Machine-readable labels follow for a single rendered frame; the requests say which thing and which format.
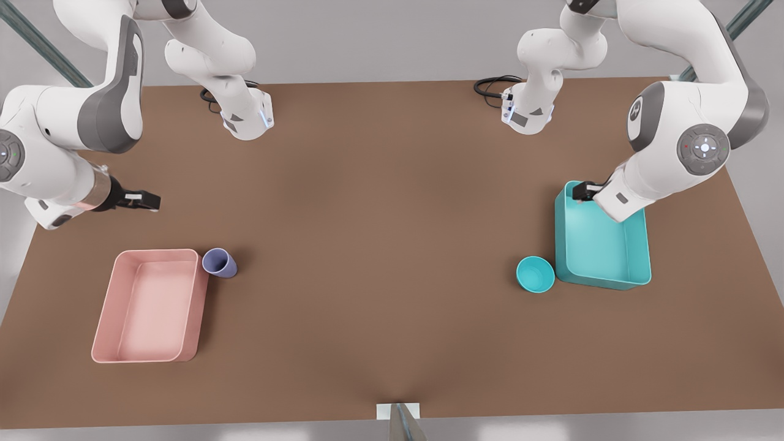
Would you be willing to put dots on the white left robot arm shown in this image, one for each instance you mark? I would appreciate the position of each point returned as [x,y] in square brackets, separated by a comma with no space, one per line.
[686,122]

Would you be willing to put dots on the pink rectangular box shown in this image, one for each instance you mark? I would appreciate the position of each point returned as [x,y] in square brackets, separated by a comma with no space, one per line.
[150,305]

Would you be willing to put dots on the purple cup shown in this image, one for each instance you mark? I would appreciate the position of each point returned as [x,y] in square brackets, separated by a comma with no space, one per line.
[219,262]

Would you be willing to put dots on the teal bowl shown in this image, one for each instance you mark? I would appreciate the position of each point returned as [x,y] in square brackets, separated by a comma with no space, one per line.
[535,274]

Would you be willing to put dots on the teal rectangular box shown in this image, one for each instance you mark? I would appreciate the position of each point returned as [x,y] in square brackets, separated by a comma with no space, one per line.
[603,242]

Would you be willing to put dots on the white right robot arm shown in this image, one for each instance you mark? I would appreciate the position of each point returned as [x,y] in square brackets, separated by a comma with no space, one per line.
[73,116]

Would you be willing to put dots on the silver frame post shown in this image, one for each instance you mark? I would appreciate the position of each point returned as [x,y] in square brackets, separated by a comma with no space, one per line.
[729,30]
[43,43]
[401,422]

